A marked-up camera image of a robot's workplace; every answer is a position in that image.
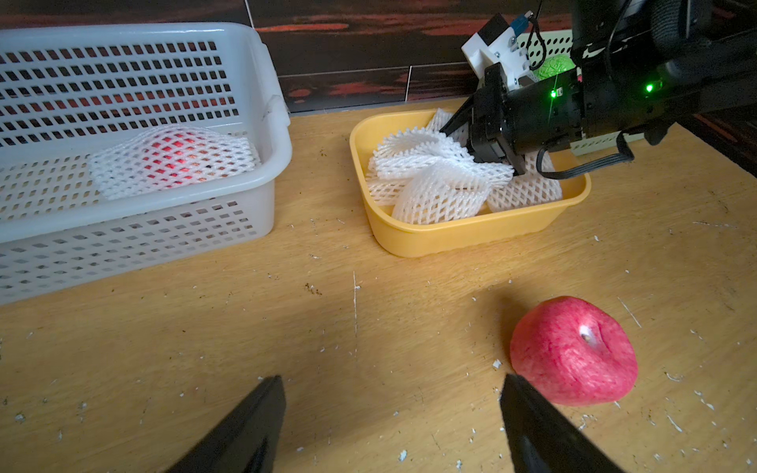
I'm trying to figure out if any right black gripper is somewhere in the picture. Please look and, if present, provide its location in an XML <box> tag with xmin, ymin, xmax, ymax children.
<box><xmin>440</xmin><ymin>64</ymin><xmax>583</xmax><ymax>175</ymax></box>

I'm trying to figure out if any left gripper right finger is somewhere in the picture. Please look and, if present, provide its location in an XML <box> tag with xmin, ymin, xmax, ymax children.
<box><xmin>500</xmin><ymin>374</ymin><xmax>622</xmax><ymax>473</ymax></box>

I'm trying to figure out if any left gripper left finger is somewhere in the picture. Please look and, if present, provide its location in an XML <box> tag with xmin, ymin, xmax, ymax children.
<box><xmin>169</xmin><ymin>376</ymin><xmax>286</xmax><ymax>472</ymax></box>

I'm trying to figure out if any white foam net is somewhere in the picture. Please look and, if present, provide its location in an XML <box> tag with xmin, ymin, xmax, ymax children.
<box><xmin>392</xmin><ymin>161</ymin><xmax>515</xmax><ymax>225</ymax></box>
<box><xmin>367</xmin><ymin>177</ymin><xmax>408</xmax><ymax>206</ymax></box>
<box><xmin>368</xmin><ymin>128</ymin><xmax>473</xmax><ymax>181</ymax></box>
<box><xmin>486</xmin><ymin>153</ymin><xmax>563</xmax><ymax>212</ymax></box>

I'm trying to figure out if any red apple netted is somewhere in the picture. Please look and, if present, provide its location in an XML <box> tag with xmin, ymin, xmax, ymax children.
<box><xmin>88</xmin><ymin>125</ymin><xmax>262</xmax><ymax>200</ymax></box>
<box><xmin>510</xmin><ymin>296</ymin><xmax>639</xmax><ymax>407</ymax></box>

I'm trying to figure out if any green apple netted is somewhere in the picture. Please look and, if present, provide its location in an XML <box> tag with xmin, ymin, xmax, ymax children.
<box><xmin>534</xmin><ymin>54</ymin><xmax>576</xmax><ymax>81</ymax></box>

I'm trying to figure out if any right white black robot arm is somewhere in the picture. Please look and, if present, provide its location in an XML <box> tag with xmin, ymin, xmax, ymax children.
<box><xmin>442</xmin><ymin>1</ymin><xmax>756</xmax><ymax>181</ymax></box>

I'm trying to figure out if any green plastic mesh basket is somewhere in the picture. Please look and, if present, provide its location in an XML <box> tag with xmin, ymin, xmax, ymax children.
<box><xmin>518</xmin><ymin>30</ymin><xmax>618</xmax><ymax>156</ymax></box>

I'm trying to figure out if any yellow plastic tub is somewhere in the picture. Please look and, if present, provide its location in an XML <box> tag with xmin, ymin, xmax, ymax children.
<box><xmin>349</xmin><ymin>110</ymin><xmax>591</xmax><ymax>257</ymax></box>

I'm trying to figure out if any white plastic mesh basket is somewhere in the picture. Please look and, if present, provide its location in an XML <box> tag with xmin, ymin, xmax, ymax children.
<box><xmin>1</xmin><ymin>23</ymin><xmax>292</xmax><ymax>304</ymax></box>

